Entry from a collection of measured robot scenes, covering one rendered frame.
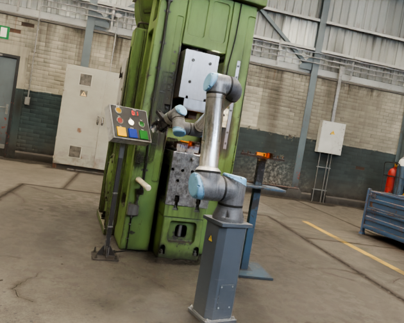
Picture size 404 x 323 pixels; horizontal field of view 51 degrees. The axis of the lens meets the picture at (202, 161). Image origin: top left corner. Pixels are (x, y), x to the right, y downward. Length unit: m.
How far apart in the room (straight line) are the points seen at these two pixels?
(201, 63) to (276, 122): 6.60
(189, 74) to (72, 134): 5.55
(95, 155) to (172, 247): 5.42
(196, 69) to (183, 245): 1.49
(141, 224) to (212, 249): 1.34
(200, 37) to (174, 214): 1.54
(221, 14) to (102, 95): 5.26
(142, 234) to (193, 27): 1.85
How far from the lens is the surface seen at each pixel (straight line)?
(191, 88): 3.56
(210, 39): 3.82
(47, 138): 9.57
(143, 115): 3.40
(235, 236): 2.48
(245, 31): 3.95
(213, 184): 2.37
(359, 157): 11.03
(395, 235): 6.51
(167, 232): 3.58
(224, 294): 2.56
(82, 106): 8.83
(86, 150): 8.82
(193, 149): 3.57
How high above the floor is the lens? 1.05
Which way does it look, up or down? 3 degrees down
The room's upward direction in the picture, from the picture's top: 9 degrees clockwise
